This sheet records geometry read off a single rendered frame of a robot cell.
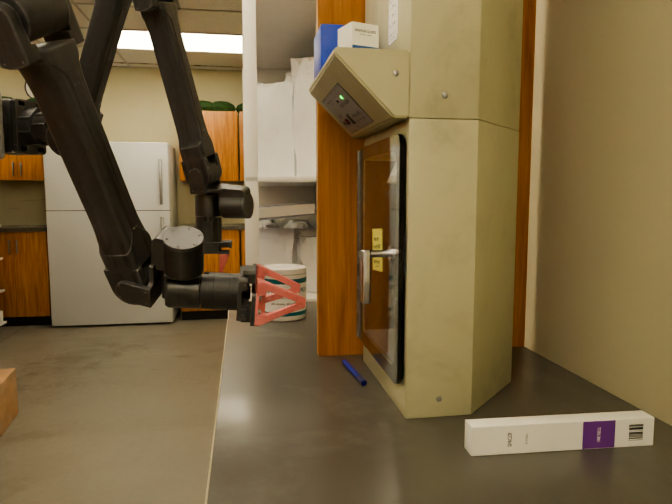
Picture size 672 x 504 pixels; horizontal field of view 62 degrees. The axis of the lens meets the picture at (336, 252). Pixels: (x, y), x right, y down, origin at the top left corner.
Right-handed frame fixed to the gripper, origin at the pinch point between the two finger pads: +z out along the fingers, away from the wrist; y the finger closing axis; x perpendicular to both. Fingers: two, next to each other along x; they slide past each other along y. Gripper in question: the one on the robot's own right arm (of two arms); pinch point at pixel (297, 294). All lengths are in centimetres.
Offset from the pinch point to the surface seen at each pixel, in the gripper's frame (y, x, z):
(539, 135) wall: 39, -31, 57
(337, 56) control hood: -1.0, -36.2, 3.1
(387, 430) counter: -8.1, 18.5, 14.5
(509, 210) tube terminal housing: 9.0, -15.2, 37.7
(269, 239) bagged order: 136, 10, 0
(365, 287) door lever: 1.1, -1.5, 11.0
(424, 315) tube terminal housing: -3.4, 1.5, 19.9
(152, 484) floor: 155, 127, -44
